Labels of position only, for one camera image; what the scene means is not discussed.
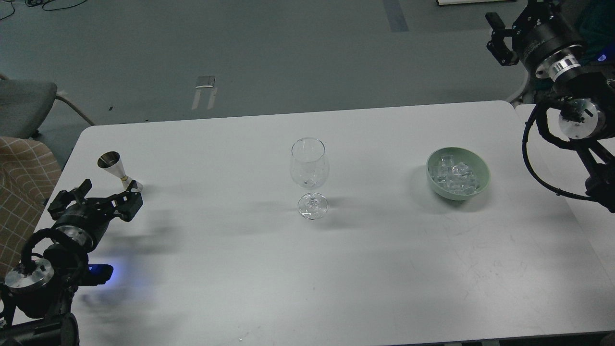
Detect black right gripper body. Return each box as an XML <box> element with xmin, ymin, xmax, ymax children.
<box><xmin>512</xmin><ymin>2</ymin><xmax>587</xmax><ymax>82</ymax></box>

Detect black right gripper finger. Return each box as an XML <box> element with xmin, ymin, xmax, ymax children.
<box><xmin>485</xmin><ymin>12</ymin><xmax>519</xmax><ymax>66</ymax></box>

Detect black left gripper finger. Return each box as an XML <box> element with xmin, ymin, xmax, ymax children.
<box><xmin>48</xmin><ymin>179</ymin><xmax>92</xmax><ymax>214</ymax></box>
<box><xmin>91</xmin><ymin>180</ymin><xmax>143</xmax><ymax>222</ymax></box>

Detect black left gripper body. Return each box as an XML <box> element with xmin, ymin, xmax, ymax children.
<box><xmin>52</xmin><ymin>202</ymin><xmax>114</xmax><ymax>251</ymax></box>

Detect steel double jigger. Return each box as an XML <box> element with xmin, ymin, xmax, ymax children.
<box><xmin>97</xmin><ymin>151</ymin><xmax>143</xmax><ymax>193</ymax></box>

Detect clear ice cubes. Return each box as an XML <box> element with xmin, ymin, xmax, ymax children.
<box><xmin>429</xmin><ymin>155</ymin><xmax>481</xmax><ymax>196</ymax></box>

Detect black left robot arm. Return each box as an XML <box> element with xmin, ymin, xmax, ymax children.
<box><xmin>0</xmin><ymin>179</ymin><xmax>143</xmax><ymax>346</ymax></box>

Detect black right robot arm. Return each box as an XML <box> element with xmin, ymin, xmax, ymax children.
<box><xmin>485</xmin><ymin>0</ymin><xmax>615</xmax><ymax>212</ymax></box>

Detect clear wine glass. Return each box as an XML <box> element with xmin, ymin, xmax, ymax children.
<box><xmin>290</xmin><ymin>136</ymin><xmax>330</xmax><ymax>220</ymax></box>

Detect checked beige cloth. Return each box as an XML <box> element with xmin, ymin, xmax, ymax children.
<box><xmin>0</xmin><ymin>136</ymin><xmax>62</xmax><ymax>279</ymax></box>

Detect grey chair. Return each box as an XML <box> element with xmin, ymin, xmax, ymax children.
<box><xmin>0</xmin><ymin>74</ymin><xmax>95</xmax><ymax>139</ymax></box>

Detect green bowl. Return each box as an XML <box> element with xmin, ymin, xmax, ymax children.
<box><xmin>426</xmin><ymin>147</ymin><xmax>491</xmax><ymax>202</ymax></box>

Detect adjacent white table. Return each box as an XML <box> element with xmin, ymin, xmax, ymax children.
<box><xmin>520</xmin><ymin>126</ymin><xmax>615</xmax><ymax>280</ymax></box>

